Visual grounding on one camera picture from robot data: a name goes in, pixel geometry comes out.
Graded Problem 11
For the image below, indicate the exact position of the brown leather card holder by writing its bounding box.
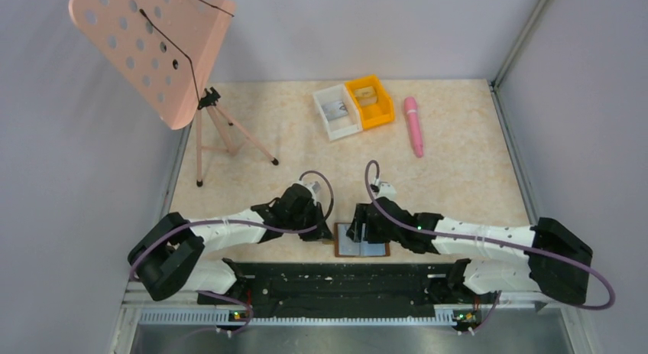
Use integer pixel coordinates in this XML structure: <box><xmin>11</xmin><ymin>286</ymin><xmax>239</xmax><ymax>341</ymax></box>
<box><xmin>334</xmin><ymin>222</ymin><xmax>390</xmax><ymax>258</ymax></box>

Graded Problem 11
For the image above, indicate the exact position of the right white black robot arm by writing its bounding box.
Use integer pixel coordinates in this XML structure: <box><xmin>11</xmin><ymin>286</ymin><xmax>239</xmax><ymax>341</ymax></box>
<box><xmin>346</xmin><ymin>197</ymin><xmax>593</xmax><ymax>305</ymax></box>

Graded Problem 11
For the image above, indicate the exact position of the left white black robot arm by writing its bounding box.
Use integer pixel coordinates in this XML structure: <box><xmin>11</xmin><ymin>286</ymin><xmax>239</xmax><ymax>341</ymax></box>
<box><xmin>127</xmin><ymin>180</ymin><xmax>332</xmax><ymax>301</ymax></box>

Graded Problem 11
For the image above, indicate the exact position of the white plastic bin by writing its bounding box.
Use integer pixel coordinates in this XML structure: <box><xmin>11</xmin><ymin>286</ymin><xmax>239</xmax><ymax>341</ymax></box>
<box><xmin>312</xmin><ymin>83</ymin><xmax>362</xmax><ymax>141</ymax></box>

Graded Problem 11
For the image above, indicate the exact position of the small item in white bin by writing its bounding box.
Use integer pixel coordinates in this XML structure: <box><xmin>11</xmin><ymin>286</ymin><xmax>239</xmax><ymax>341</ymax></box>
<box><xmin>322</xmin><ymin>100</ymin><xmax>348</xmax><ymax>122</ymax></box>

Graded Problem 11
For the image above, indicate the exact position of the pink marker pen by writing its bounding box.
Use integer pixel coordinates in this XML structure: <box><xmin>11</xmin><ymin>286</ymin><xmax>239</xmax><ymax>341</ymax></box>
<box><xmin>403</xmin><ymin>96</ymin><xmax>424</xmax><ymax>158</ymax></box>

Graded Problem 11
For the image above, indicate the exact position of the tan item in yellow bin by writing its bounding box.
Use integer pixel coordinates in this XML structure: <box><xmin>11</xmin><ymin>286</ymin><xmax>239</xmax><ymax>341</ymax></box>
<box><xmin>353</xmin><ymin>86</ymin><xmax>377</xmax><ymax>107</ymax></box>

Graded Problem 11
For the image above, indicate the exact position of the pink perforated music stand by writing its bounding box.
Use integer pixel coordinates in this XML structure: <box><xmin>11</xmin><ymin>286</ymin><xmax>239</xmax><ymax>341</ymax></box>
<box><xmin>68</xmin><ymin>0</ymin><xmax>279</xmax><ymax>187</ymax></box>

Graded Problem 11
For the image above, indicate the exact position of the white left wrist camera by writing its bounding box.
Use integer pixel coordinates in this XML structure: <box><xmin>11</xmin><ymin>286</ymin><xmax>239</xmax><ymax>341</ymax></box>
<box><xmin>297</xmin><ymin>180</ymin><xmax>322</xmax><ymax>203</ymax></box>

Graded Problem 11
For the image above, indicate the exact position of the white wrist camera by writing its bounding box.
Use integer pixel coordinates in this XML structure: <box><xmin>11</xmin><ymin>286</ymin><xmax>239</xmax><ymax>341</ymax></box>
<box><xmin>370</xmin><ymin>179</ymin><xmax>397</xmax><ymax>201</ymax></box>
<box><xmin>297</xmin><ymin>180</ymin><xmax>322</xmax><ymax>203</ymax></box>

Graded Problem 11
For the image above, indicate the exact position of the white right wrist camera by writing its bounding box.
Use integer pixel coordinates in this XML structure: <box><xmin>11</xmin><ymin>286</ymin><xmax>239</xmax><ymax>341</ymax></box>
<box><xmin>370</xmin><ymin>179</ymin><xmax>397</xmax><ymax>201</ymax></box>

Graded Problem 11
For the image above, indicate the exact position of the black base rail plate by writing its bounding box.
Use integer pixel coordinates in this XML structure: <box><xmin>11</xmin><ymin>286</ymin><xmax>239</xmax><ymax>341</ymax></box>
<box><xmin>226</xmin><ymin>262</ymin><xmax>496</xmax><ymax>319</ymax></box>

